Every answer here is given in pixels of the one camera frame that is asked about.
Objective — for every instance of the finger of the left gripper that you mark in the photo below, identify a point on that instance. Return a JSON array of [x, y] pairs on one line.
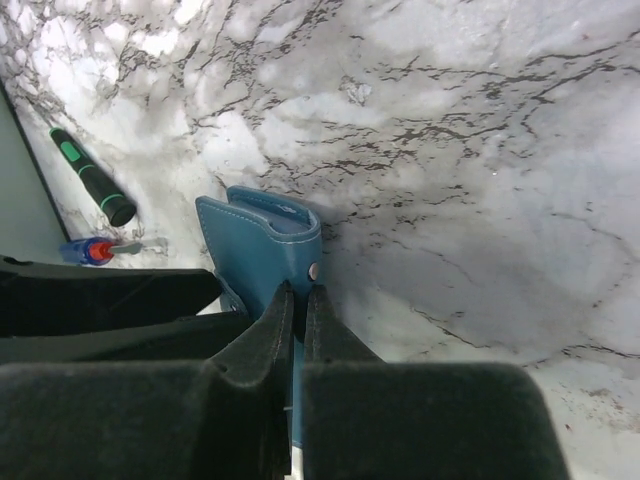
[[186, 338], [54, 300]]

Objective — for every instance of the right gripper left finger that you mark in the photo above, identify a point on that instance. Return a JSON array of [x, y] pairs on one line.
[[223, 417]]

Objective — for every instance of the black green screwdriver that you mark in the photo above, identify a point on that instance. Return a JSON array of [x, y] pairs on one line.
[[105, 192]]

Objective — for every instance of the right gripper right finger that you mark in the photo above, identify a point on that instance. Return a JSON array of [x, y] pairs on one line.
[[363, 418]]

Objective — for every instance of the teal leather card holder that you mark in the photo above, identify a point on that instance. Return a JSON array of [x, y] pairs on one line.
[[257, 240]]

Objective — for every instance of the blue red screwdriver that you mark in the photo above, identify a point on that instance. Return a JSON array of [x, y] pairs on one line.
[[99, 251]]

